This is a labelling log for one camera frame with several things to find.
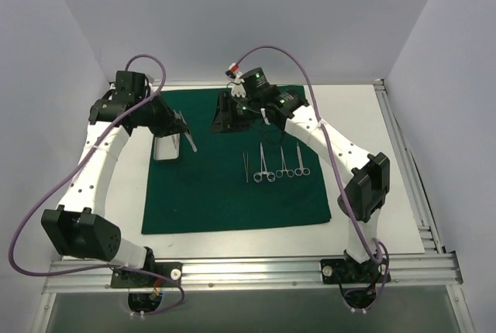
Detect silver tweezers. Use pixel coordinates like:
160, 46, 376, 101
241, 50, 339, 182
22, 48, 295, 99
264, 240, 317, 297
172, 134, 181, 151
175, 111, 198, 153
243, 151, 250, 184

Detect silver metal instrument tray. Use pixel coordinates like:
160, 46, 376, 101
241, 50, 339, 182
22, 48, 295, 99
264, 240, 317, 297
153, 134, 180, 161

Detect green surgical cloth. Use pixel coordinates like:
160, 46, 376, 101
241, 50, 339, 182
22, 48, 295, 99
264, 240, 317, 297
142, 89, 331, 235

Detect silver curved hemostat forceps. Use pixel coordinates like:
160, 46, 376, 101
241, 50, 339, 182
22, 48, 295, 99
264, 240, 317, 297
257, 143, 269, 172

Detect silver straight hemostat forceps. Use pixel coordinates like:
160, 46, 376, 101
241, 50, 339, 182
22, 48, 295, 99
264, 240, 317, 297
275, 146, 295, 178

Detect silver surgical scissors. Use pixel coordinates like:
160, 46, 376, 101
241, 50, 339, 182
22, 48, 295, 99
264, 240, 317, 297
294, 142, 311, 177

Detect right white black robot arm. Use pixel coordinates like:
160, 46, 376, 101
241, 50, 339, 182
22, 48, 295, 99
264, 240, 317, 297
210, 64, 391, 281

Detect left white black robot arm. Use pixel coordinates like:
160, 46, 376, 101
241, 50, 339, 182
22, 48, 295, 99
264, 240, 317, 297
41, 70, 191, 286

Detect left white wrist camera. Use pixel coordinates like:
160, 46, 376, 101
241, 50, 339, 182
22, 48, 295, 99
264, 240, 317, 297
146, 74, 155, 88

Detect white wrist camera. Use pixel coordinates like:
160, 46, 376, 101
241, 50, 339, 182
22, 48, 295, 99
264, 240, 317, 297
226, 63, 246, 98
146, 74, 155, 88

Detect back aluminium rail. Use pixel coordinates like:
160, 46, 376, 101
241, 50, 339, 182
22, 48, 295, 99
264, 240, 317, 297
109, 78, 383, 87

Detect aluminium rail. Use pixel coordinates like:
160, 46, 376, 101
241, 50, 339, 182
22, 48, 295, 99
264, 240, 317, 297
109, 78, 383, 87
374, 79, 446, 254
42, 252, 463, 294

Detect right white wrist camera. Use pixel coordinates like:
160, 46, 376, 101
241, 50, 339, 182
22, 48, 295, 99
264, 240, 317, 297
226, 63, 246, 98

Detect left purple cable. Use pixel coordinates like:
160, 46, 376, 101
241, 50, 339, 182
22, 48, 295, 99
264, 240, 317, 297
7, 53, 186, 317

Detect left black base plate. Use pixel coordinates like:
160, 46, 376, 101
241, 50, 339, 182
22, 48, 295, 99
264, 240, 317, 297
110, 261, 183, 289

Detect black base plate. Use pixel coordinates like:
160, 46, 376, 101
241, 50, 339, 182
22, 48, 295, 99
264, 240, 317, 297
320, 257, 391, 285
110, 261, 183, 289

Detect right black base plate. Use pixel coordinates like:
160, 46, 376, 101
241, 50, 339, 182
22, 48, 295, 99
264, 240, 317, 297
320, 257, 391, 285

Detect right aluminium rail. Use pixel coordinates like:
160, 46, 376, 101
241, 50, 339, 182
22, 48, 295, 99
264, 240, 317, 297
374, 79, 446, 254

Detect front aluminium rail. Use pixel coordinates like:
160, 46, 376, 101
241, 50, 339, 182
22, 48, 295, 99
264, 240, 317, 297
42, 252, 463, 294

